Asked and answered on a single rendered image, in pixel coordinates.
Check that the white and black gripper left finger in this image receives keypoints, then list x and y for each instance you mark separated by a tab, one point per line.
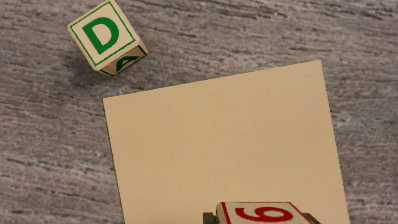
209	218

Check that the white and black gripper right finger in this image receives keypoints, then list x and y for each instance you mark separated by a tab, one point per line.
311	218

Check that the beige mat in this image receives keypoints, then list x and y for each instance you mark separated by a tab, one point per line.
263	136

